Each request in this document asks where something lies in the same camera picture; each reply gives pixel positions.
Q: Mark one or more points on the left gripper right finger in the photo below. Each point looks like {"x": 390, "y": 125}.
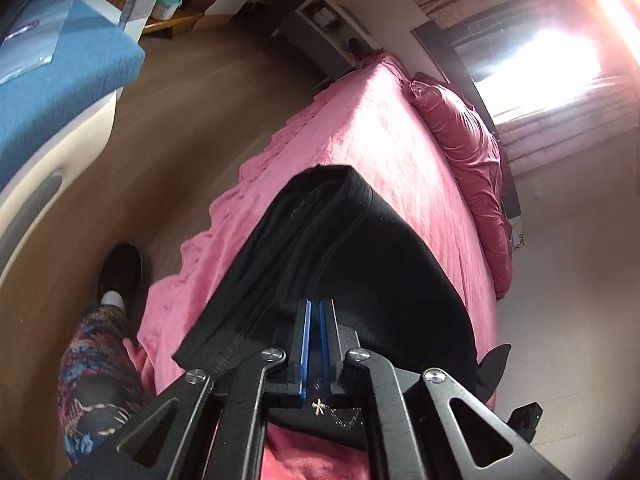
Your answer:
{"x": 422, "y": 426}

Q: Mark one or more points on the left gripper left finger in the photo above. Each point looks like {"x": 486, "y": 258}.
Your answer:
{"x": 208, "y": 427}

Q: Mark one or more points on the black pants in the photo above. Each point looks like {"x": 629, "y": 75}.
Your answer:
{"x": 328, "y": 236}

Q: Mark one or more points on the floral patterned trouser leg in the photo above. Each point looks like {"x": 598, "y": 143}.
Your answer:
{"x": 99, "y": 389}

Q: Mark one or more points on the black shoe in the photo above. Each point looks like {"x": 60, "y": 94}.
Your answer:
{"x": 120, "y": 276}

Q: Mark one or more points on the red quilted duvet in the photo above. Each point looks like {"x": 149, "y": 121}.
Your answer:
{"x": 474, "y": 157}

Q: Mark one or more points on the pink bed sheet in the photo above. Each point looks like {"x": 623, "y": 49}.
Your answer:
{"x": 363, "y": 121}

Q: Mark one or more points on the dark headboard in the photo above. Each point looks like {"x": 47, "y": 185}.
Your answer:
{"x": 438, "y": 46}

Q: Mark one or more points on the grey white bedside shelf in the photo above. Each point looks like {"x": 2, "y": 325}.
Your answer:
{"x": 330, "y": 35}

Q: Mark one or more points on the blue cushioned sofa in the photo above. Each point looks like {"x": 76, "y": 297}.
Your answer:
{"x": 57, "y": 118}

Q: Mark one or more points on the clear plastic document sleeve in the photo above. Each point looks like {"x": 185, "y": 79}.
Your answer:
{"x": 32, "y": 41}

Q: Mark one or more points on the teal lidded white jar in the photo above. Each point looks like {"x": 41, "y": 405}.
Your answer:
{"x": 164, "y": 10}

